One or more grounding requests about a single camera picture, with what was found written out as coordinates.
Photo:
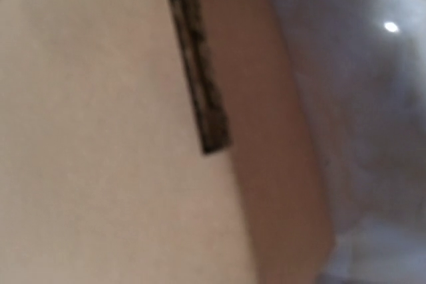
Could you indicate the brown cardboard box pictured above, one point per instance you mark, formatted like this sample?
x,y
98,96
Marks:
x,y
154,141

